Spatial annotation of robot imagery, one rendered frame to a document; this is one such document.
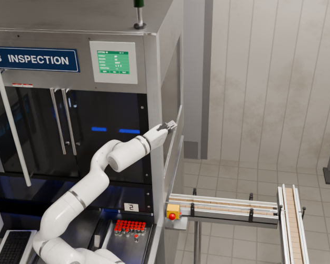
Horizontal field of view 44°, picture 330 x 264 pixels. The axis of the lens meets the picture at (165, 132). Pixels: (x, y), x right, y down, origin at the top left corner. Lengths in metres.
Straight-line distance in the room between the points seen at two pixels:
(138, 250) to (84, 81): 1.02
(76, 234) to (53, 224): 1.11
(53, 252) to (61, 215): 0.16
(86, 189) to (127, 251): 1.00
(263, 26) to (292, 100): 0.79
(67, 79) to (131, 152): 0.67
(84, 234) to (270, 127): 2.37
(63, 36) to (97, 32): 0.16
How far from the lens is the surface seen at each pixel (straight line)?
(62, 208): 1.50
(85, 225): 2.65
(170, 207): 2.48
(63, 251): 1.58
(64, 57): 2.05
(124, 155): 1.58
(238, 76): 4.00
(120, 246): 2.50
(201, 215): 2.62
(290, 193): 2.81
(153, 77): 1.97
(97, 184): 1.53
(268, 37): 3.85
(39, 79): 2.17
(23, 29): 2.12
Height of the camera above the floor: 2.76
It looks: 34 degrees down
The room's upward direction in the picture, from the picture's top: 2 degrees counter-clockwise
